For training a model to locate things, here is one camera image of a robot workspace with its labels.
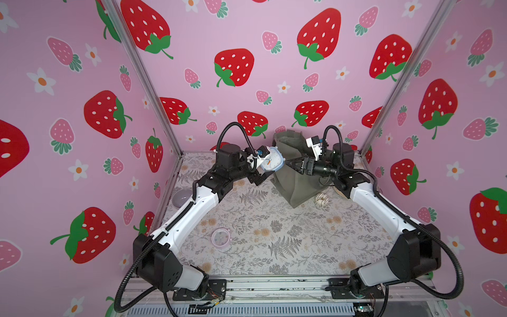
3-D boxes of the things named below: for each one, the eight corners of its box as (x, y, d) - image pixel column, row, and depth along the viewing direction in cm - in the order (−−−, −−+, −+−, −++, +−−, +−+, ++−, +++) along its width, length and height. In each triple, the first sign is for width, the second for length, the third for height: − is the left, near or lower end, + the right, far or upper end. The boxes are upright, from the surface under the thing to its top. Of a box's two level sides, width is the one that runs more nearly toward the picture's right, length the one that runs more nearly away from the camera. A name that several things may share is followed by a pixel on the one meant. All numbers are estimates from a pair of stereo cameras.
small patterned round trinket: (315, 207, 99) (316, 203, 97) (313, 196, 104) (314, 192, 101) (328, 207, 99) (330, 203, 97) (325, 196, 104) (327, 192, 101)
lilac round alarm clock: (211, 248, 86) (209, 245, 84) (214, 230, 92) (212, 227, 89) (230, 248, 86) (229, 245, 84) (232, 230, 92) (231, 227, 89)
